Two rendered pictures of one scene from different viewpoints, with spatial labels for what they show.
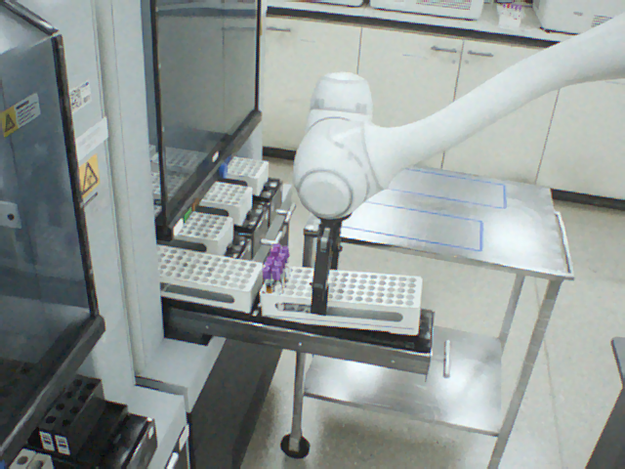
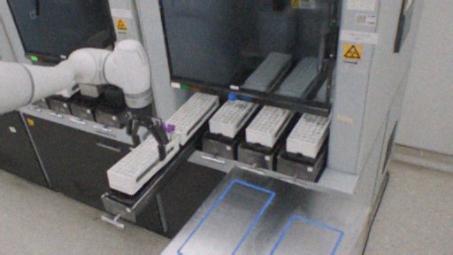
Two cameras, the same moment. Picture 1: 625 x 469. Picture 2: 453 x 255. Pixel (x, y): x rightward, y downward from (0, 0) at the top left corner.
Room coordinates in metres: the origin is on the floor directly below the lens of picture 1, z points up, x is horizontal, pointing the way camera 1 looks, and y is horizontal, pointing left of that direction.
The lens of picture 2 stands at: (1.67, -1.09, 1.81)
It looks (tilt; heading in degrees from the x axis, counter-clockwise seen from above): 36 degrees down; 121
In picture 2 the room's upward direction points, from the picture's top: 11 degrees counter-clockwise
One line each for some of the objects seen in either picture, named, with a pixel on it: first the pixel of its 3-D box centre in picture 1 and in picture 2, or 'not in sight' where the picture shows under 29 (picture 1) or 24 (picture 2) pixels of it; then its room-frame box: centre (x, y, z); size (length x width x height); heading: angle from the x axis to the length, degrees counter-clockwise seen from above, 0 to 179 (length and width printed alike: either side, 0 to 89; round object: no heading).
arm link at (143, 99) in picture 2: not in sight; (138, 95); (0.99, -0.03, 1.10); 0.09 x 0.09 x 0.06
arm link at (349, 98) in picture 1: (339, 122); (128, 65); (0.98, -0.03, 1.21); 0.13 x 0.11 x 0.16; 176
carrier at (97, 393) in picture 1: (81, 417); (114, 95); (0.64, 0.32, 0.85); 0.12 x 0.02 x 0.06; 171
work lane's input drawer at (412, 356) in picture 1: (270, 315); (169, 153); (1.01, 0.07, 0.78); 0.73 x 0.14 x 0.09; 81
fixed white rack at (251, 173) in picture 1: (209, 172); (314, 127); (1.51, 0.28, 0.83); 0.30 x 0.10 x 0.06; 81
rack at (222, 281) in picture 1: (185, 277); (191, 117); (1.04, 0.25, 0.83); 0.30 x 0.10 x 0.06; 81
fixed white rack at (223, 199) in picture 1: (187, 198); (274, 118); (1.36, 0.31, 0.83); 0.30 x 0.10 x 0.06; 81
